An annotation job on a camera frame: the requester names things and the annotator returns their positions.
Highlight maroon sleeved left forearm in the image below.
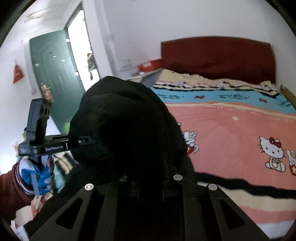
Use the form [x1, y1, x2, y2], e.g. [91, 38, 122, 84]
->
[1, 163, 35, 222]

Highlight Hello Kitty striped blanket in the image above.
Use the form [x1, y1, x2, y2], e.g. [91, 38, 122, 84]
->
[53, 68, 296, 239]

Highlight black large garment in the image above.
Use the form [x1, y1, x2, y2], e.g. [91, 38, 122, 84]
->
[67, 76, 195, 189]

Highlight red box on shelf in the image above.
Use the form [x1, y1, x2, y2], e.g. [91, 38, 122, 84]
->
[138, 59, 162, 72]

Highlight red wall decoration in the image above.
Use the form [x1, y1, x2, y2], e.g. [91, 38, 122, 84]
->
[13, 60, 24, 84]

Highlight beige patterned pillow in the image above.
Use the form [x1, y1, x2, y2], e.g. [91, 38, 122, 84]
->
[153, 69, 280, 97]

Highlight blue white gloved left hand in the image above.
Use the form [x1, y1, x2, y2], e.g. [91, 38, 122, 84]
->
[16, 155, 55, 196]

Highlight green plastic chair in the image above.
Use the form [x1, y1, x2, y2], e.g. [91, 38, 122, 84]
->
[64, 123, 70, 134]

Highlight dark green door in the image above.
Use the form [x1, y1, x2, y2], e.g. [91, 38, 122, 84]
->
[29, 30, 85, 134]

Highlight dark red headboard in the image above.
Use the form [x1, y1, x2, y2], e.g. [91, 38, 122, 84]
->
[161, 36, 276, 84]

